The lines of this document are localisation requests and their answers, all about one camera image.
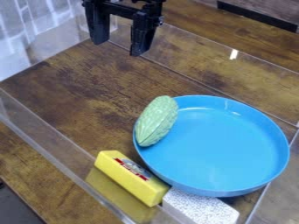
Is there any black bar in background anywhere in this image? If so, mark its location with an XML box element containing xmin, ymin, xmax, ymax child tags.
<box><xmin>217</xmin><ymin>0</ymin><xmax>299</xmax><ymax>33</ymax></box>

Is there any green bitter gourd toy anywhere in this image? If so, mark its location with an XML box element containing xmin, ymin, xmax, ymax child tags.
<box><xmin>135</xmin><ymin>95</ymin><xmax>179</xmax><ymax>147</ymax></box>

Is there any blue round tray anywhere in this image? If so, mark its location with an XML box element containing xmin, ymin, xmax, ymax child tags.
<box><xmin>135</xmin><ymin>95</ymin><xmax>290</xmax><ymax>197</ymax></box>

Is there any white speckled foam block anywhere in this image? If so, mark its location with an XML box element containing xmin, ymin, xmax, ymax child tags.
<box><xmin>163</xmin><ymin>187</ymin><xmax>239</xmax><ymax>224</ymax></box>

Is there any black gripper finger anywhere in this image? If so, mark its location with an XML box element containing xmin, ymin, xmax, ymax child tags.
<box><xmin>130</xmin><ymin>11</ymin><xmax>165</xmax><ymax>57</ymax></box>
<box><xmin>85</xmin><ymin>3</ymin><xmax>110</xmax><ymax>45</ymax></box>

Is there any yellow rectangular block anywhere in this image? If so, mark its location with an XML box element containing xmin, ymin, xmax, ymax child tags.
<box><xmin>95</xmin><ymin>150</ymin><xmax>170</xmax><ymax>207</ymax></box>

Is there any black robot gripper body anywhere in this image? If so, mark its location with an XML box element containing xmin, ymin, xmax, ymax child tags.
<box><xmin>82</xmin><ymin>0</ymin><xmax>166</xmax><ymax>16</ymax></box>

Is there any clear acrylic enclosure wall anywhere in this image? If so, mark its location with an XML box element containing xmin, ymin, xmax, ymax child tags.
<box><xmin>0</xmin><ymin>0</ymin><xmax>299</xmax><ymax>224</ymax></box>

